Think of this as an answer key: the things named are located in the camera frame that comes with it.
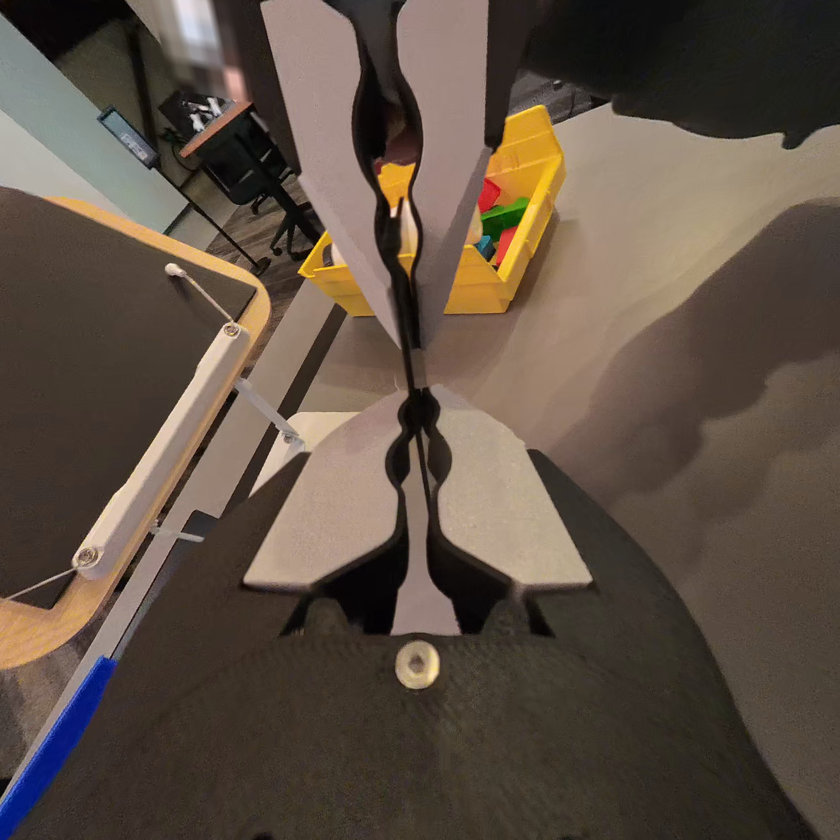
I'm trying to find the large blue bin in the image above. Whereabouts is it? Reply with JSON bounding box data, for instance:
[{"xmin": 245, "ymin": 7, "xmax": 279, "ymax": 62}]
[{"xmin": 0, "ymin": 654, "xmax": 119, "ymax": 840}]

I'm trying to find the black office chair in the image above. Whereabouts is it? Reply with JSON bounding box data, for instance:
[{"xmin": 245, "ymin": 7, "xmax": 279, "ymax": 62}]
[{"xmin": 197, "ymin": 125, "xmax": 322, "ymax": 259}]

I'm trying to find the yellow bin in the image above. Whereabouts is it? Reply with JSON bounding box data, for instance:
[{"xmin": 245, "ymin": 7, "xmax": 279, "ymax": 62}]
[{"xmin": 298, "ymin": 105, "xmax": 568, "ymax": 317}]

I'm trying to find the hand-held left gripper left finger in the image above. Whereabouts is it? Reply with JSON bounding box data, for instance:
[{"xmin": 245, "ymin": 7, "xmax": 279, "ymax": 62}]
[{"xmin": 243, "ymin": 390, "xmax": 424, "ymax": 598}]

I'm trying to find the small dark sign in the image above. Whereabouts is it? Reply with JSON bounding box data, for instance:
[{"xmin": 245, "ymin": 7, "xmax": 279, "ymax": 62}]
[{"xmin": 96, "ymin": 105, "xmax": 168, "ymax": 172}]

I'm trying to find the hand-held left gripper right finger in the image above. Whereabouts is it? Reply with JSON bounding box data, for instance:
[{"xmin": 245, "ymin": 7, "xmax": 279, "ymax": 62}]
[{"xmin": 420, "ymin": 390, "xmax": 595, "ymax": 598}]

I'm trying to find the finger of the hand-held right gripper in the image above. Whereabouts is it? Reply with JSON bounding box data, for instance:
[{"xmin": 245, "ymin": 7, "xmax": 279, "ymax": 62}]
[
  {"xmin": 398, "ymin": 0, "xmax": 497, "ymax": 384},
  {"xmin": 260, "ymin": 0, "xmax": 408, "ymax": 353}
]

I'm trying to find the black board with wooden rim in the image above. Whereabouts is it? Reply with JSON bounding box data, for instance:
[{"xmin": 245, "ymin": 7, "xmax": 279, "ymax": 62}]
[{"xmin": 0, "ymin": 184, "xmax": 273, "ymax": 673}]

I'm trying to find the green block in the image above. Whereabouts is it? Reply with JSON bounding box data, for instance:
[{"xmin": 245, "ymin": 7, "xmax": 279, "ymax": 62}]
[{"xmin": 479, "ymin": 197, "xmax": 532, "ymax": 240}]

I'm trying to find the dark wooden desk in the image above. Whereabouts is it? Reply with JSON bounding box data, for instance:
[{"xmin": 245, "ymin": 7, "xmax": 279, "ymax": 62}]
[{"xmin": 175, "ymin": 86, "xmax": 253, "ymax": 161}]

